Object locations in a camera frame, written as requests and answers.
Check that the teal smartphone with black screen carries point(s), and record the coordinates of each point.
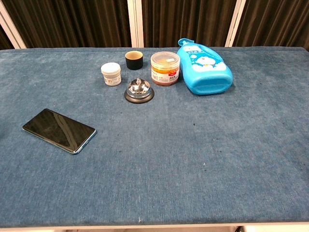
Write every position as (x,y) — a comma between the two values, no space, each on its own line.
(56,129)

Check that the chrome call bell black base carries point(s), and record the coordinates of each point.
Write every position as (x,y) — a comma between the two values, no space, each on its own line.
(139,91)

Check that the blue fabric table cover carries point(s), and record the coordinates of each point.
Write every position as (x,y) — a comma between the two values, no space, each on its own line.
(169,157)

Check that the clear jar with orange contents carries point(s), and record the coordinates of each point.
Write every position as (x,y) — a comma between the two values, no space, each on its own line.
(165,70)

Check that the black cup with beige inside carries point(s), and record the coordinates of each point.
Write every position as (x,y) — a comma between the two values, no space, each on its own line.
(134,61)

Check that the small white plastic jar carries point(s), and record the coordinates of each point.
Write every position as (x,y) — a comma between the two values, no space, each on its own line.
(110,74)

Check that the blue cartoon print detergent bottle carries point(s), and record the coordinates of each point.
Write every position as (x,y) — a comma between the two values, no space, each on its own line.
(205,70)

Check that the dark pleated curtain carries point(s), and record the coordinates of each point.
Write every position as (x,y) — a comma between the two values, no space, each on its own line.
(72,21)
(275,21)
(186,19)

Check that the white frame post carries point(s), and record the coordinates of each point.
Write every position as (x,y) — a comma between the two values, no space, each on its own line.
(135,24)
(234,24)
(10,26)

